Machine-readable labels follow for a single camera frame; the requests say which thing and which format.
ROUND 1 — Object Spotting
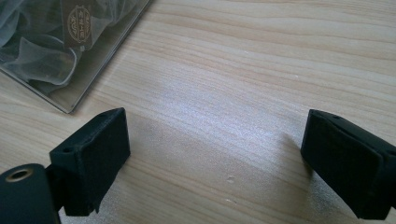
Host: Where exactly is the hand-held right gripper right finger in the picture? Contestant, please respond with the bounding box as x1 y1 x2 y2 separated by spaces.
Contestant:
300 108 396 221

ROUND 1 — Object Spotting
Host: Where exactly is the brown round-print label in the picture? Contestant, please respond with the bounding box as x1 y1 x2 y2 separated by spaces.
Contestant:
61 0 93 52

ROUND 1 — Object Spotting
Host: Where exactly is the white mesh fabric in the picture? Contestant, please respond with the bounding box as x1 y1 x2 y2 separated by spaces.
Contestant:
0 0 138 88

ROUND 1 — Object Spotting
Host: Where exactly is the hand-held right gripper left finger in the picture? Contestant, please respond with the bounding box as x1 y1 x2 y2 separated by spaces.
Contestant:
46 106 132 217

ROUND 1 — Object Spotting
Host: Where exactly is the clear plastic packaged garment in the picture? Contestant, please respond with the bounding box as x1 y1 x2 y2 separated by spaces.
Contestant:
0 0 155 115

